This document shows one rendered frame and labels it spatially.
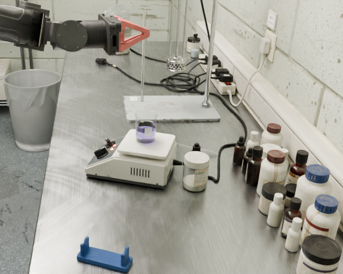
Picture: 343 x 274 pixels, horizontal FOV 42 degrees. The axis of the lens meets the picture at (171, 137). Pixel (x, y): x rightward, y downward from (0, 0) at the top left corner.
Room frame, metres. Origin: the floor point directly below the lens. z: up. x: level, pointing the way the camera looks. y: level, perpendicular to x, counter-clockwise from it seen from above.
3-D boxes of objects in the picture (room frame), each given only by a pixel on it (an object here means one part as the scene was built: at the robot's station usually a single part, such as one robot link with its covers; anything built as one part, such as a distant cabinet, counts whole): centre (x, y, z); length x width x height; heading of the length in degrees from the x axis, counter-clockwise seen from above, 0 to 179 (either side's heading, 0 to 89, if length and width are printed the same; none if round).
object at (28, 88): (2.49, 0.83, 0.22); 0.33 x 0.33 x 0.41
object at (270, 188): (0.84, -0.23, 0.78); 0.05 x 0.05 x 0.06
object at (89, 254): (0.64, 0.11, 0.77); 0.10 x 0.03 x 0.04; 75
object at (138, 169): (0.97, 0.08, 0.79); 0.22 x 0.13 x 0.08; 80
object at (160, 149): (0.97, 0.06, 0.83); 0.12 x 0.12 x 0.01; 80
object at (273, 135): (1.08, -0.27, 0.80); 0.06 x 0.06 x 0.10
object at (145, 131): (0.97, 0.06, 0.87); 0.06 x 0.05 x 0.08; 46
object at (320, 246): (0.64, -0.28, 0.79); 0.07 x 0.07 x 0.07
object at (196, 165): (0.92, -0.06, 0.79); 0.06 x 0.06 x 0.08
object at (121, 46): (0.96, 0.11, 1.10); 0.09 x 0.07 x 0.07; 112
